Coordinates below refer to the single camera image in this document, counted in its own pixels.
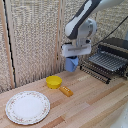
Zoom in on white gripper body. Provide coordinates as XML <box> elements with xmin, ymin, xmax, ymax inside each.
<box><xmin>61</xmin><ymin>41</ymin><xmax>92</xmax><ymax>59</ymax></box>

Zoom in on cobalt blue cup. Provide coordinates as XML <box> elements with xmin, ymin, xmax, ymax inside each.
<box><xmin>64</xmin><ymin>56</ymin><xmax>80</xmax><ymax>73</ymax></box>

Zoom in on black dish rack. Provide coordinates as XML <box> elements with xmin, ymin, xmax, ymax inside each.
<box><xmin>79</xmin><ymin>50</ymin><xmax>128</xmax><ymax>85</ymax></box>

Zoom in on yellow plastic bowl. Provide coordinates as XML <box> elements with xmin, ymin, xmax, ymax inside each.
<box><xmin>45</xmin><ymin>75</ymin><xmax>64</xmax><ymax>90</ymax></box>

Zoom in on black toaster oven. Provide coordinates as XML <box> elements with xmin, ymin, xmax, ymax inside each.
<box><xmin>97</xmin><ymin>37</ymin><xmax>128</xmax><ymax>80</ymax></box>

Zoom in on orange-yellow block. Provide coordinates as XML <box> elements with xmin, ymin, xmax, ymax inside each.
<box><xmin>59</xmin><ymin>85</ymin><xmax>74</xmax><ymax>98</ymax></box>

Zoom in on white floral-rimmed plate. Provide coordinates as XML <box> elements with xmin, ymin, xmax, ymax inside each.
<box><xmin>5</xmin><ymin>90</ymin><xmax>51</xmax><ymax>126</ymax></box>

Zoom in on black cable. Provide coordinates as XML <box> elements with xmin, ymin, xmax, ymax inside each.
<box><xmin>91</xmin><ymin>15</ymin><xmax>128</xmax><ymax>48</ymax></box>

